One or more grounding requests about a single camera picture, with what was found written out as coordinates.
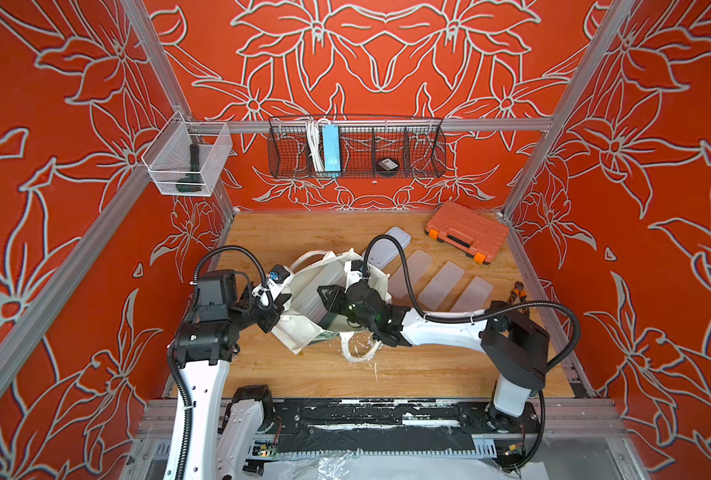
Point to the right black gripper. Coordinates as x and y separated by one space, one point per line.
337 296

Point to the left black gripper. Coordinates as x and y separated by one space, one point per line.
271 316

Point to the white printed canvas tote bag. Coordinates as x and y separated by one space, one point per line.
296 331

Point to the translucent frosted pencil case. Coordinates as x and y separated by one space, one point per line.
417 263

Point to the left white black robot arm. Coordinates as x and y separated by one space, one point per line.
212 441

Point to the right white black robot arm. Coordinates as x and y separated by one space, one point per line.
516 345

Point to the orange plastic tool case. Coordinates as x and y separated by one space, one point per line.
477 235

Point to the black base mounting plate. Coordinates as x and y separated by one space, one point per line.
301 427

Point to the light blue power bank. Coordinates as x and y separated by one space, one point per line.
332 150

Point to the dark green flashlight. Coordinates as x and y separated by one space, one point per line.
192 182

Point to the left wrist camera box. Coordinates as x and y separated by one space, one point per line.
234 289

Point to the black wire wall basket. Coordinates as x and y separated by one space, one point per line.
296 150

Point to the orange handled pliers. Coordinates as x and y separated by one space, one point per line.
518 294

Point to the clear plastic wall bin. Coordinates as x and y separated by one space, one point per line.
168 157

